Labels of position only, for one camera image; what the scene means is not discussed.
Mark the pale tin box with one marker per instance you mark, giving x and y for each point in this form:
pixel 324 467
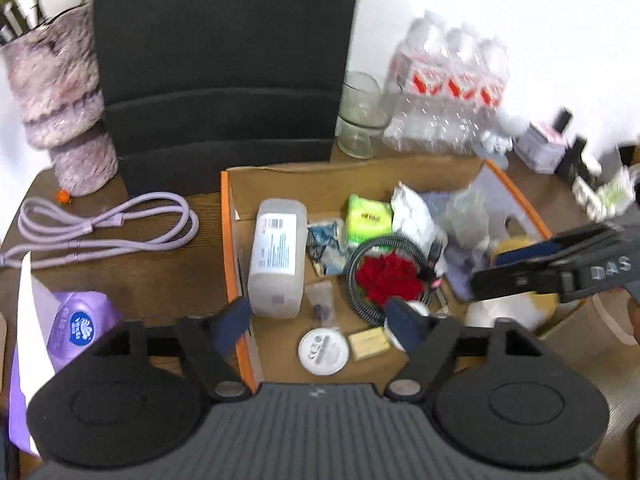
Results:
pixel 540 147

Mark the clear water bottle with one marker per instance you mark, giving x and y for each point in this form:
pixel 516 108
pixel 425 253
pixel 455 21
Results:
pixel 415 85
pixel 492 95
pixel 460 95

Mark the orange cardboard box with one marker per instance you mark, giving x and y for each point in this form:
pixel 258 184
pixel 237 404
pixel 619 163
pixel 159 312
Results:
pixel 280 185

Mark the white robot figure speaker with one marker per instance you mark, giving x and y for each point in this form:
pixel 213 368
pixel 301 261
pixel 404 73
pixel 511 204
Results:
pixel 495 142

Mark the purple fuzzy vase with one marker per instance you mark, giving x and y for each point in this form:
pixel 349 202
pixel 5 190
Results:
pixel 60 85

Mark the clear snack wrapper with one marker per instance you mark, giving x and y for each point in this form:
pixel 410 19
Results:
pixel 317 300

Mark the white plastic wrapper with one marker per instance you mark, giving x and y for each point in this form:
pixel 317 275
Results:
pixel 415 220

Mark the black paper bag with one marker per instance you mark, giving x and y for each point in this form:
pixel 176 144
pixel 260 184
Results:
pixel 225 60

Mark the translucent white plastic container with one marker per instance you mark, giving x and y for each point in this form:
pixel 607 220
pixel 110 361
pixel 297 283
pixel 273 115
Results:
pixel 277 260

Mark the round white tin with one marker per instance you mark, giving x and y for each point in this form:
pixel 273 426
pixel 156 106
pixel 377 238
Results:
pixel 322 352

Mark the glass cup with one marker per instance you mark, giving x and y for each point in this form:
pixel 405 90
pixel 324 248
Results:
pixel 362 110

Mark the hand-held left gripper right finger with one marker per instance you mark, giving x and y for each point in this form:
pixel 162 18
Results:
pixel 405 320

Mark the blue patterned packet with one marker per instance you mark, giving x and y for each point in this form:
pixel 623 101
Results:
pixel 325 245

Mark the white and yellow plush toy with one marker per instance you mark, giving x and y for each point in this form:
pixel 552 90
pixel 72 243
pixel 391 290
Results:
pixel 500 312

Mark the white power strip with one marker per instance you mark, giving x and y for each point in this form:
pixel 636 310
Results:
pixel 590 195

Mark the red rose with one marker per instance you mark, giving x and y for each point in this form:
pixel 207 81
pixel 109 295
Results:
pixel 390 275

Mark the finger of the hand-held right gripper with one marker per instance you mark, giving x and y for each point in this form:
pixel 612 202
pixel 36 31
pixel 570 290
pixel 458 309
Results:
pixel 530 252
pixel 520 282

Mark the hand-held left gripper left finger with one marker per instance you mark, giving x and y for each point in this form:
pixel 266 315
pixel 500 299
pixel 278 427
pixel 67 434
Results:
pixel 232 320

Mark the black rectangular box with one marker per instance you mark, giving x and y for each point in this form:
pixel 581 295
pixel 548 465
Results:
pixel 563 120
pixel 574 160

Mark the clear plastic bag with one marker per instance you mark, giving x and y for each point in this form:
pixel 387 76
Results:
pixel 467 215

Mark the purple tissue pack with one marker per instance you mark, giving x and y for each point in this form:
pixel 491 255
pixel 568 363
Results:
pixel 75 325

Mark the green packet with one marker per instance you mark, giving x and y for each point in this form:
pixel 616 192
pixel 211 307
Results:
pixel 367 220

